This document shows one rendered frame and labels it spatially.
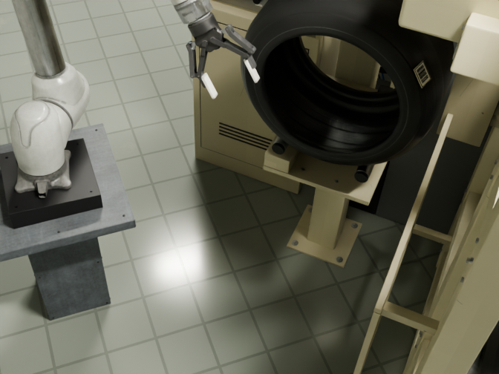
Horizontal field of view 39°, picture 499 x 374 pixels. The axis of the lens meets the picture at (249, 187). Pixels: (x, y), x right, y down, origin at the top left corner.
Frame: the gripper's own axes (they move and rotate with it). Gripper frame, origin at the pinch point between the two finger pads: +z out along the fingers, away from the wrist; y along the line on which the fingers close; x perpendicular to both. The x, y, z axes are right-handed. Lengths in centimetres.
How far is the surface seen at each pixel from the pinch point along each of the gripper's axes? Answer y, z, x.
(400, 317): 27, 63, -32
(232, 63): -41, 17, 93
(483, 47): 67, 0, -37
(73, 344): -117, 76, 5
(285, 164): -8.3, 37.5, 24.0
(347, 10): 34.9, -5.7, 7.3
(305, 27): 22.6, -5.5, 7.7
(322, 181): 0, 48, 25
